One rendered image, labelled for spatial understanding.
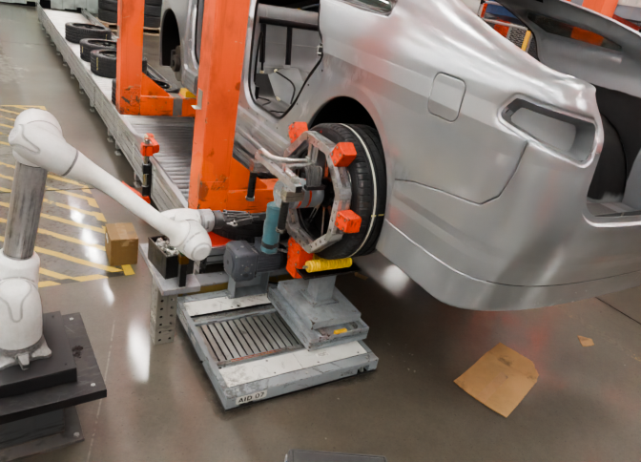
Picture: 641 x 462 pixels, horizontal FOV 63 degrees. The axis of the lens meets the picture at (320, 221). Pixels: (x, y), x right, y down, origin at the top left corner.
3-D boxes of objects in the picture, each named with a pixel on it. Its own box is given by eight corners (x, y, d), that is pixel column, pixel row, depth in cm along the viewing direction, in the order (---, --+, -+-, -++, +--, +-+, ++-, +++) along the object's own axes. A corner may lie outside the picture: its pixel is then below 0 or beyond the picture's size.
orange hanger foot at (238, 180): (308, 213, 311) (319, 157, 297) (224, 219, 284) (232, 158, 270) (295, 201, 324) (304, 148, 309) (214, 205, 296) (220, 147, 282)
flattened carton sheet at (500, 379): (544, 373, 297) (545, 367, 296) (505, 419, 257) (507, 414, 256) (495, 345, 314) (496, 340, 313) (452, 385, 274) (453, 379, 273)
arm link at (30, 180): (-14, 316, 191) (-15, 282, 207) (35, 315, 200) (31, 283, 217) (15, 115, 164) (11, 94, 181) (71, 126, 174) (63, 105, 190)
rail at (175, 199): (214, 264, 306) (217, 231, 297) (197, 266, 301) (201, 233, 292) (122, 132, 491) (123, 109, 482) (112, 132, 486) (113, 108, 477)
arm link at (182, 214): (192, 226, 213) (202, 242, 204) (153, 229, 205) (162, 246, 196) (194, 202, 209) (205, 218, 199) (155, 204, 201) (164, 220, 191)
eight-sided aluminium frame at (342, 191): (336, 269, 244) (361, 158, 222) (323, 271, 240) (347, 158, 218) (283, 218, 284) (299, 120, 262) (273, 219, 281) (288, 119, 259)
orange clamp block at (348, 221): (348, 223, 235) (359, 232, 228) (333, 224, 231) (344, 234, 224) (351, 209, 232) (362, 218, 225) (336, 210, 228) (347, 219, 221)
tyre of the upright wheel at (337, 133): (361, 281, 271) (423, 193, 227) (322, 286, 259) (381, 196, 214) (313, 187, 306) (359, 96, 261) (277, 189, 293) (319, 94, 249)
